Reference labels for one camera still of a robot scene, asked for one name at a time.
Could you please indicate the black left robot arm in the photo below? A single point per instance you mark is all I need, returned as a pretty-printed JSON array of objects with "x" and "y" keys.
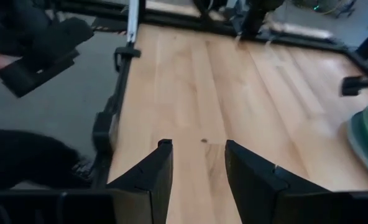
[{"x": 260, "y": 15}]

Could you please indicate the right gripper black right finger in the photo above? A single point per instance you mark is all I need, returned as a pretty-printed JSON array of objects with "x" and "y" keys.
[{"x": 249, "y": 180}]

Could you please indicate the dark green plastic plate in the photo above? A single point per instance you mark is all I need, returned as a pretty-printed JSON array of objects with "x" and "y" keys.
[{"x": 362, "y": 130}]

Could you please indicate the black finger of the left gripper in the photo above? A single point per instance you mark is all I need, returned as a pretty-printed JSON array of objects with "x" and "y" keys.
[{"x": 355, "y": 85}]

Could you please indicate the person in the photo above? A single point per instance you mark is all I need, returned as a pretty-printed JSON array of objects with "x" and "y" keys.
[{"x": 25, "y": 158}]

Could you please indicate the white aluminium bar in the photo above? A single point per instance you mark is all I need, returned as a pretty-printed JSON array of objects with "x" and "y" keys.
[{"x": 133, "y": 21}]

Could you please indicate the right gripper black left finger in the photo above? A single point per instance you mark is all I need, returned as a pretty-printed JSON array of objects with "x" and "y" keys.
[{"x": 159, "y": 174}]

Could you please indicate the white plastic plate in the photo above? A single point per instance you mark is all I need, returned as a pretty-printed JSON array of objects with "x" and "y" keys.
[{"x": 353, "y": 140}]

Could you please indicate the black clamp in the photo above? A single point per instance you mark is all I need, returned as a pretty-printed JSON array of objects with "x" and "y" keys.
[{"x": 126, "y": 54}]

